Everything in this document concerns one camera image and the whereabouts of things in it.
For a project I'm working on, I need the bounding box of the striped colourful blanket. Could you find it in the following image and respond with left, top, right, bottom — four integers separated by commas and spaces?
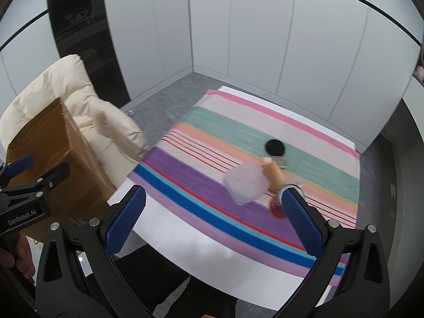
129, 89, 361, 287

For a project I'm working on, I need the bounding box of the brown cardboard box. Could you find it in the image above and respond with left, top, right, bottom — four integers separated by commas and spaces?
6, 97, 116, 242

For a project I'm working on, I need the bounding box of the black round lid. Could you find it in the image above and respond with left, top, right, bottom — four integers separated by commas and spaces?
265, 138, 285, 157

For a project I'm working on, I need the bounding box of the person's left hand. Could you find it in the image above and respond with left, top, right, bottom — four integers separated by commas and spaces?
0, 230, 36, 277

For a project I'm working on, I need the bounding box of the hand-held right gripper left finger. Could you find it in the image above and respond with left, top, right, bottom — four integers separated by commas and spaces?
35, 185, 160, 318

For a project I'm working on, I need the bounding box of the clear bottle with pink cap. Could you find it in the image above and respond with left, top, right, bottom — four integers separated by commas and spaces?
261, 157, 303, 221

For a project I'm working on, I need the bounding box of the white counter cabinet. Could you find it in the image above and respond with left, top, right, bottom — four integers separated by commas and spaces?
399, 73, 424, 116

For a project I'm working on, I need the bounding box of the dark glass cabinet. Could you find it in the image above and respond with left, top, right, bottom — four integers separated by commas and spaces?
45, 0, 131, 110

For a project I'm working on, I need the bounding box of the translucent white container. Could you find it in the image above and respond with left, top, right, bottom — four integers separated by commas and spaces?
223, 162, 270, 206

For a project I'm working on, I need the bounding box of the cream puffer jacket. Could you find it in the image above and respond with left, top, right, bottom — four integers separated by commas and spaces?
0, 54, 150, 164

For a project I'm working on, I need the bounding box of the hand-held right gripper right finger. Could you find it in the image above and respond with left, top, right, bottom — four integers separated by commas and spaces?
265, 187, 391, 318

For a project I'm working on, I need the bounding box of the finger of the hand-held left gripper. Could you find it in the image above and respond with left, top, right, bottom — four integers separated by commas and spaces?
0, 154, 34, 181
0, 162, 71, 206

